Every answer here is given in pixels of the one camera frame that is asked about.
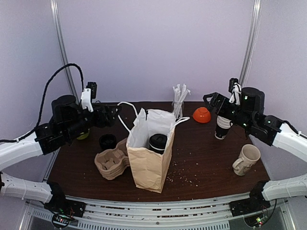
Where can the brown pulp cup carrier stack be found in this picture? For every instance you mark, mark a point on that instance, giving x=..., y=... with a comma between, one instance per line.
x=112, y=163

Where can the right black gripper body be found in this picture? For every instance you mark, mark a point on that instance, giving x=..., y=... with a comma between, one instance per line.
x=221, y=105

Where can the beige ceramic mug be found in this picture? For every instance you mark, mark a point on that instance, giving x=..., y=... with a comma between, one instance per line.
x=249, y=155

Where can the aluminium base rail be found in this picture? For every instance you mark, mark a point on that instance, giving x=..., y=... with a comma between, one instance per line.
x=200, y=214

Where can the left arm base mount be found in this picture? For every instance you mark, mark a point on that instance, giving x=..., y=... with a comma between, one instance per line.
x=65, y=211

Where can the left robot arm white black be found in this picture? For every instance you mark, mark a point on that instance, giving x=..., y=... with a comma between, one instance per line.
x=68, y=122

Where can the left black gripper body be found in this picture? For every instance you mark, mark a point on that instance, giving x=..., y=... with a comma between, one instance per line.
x=98, y=121

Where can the black plastic cup lid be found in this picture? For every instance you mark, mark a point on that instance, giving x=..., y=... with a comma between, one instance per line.
x=158, y=139

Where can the stack of paper cups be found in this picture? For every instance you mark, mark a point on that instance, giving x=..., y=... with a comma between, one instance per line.
x=221, y=129

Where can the black paper coffee cup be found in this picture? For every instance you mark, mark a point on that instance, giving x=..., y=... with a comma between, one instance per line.
x=157, y=148

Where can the glass jar of straws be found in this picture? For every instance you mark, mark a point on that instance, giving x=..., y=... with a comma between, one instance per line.
x=180, y=93

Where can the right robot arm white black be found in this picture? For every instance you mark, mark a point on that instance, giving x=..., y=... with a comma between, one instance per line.
x=245, y=109

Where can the orange small bowl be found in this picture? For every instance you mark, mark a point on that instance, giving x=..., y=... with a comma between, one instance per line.
x=202, y=115

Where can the green small bowl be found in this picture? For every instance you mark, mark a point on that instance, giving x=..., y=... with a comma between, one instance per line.
x=83, y=136

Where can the brown paper takeout bag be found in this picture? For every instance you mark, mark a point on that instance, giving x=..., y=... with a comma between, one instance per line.
x=149, y=168

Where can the left aluminium frame post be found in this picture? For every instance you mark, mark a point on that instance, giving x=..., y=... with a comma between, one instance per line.
x=63, y=54

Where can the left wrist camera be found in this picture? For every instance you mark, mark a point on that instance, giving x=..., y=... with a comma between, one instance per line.
x=88, y=93

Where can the right aluminium frame post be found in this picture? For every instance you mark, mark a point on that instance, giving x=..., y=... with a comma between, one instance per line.
x=251, y=43

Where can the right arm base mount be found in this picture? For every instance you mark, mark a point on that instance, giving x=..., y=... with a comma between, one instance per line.
x=255, y=209

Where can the aluminium frame post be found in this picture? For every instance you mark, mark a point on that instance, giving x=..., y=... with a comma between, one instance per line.
x=63, y=54
x=251, y=43

